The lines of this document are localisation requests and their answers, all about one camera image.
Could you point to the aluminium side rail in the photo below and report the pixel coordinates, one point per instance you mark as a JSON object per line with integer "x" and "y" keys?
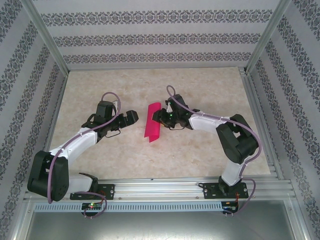
{"x": 59, "y": 100}
{"x": 262, "y": 125}

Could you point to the aluminium frame post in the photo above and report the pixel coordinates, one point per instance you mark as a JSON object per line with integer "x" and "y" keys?
{"x": 268, "y": 35}
{"x": 47, "y": 35}

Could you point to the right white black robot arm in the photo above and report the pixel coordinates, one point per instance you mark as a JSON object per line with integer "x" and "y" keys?
{"x": 205, "y": 122}

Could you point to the grey metal sheet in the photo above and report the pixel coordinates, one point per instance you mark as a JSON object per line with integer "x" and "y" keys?
{"x": 160, "y": 227}

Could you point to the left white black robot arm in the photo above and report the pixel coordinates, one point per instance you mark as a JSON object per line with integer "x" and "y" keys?
{"x": 75, "y": 142}

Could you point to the aluminium frame bar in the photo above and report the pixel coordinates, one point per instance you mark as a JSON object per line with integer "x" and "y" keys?
{"x": 17, "y": 220}
{"x": 302, "y": 220}

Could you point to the long aluminium base rail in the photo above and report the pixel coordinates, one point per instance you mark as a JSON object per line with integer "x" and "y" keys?
{"x": 155, "y": 187}

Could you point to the small circuit board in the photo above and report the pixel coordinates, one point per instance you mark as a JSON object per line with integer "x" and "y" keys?
{"x": 91, "y": 205}
{"x": 228, "y": 207}

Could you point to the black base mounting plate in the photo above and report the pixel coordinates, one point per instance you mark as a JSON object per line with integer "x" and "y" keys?
{"x": 108, "y": 191}
{"x": 210, "y": 191}

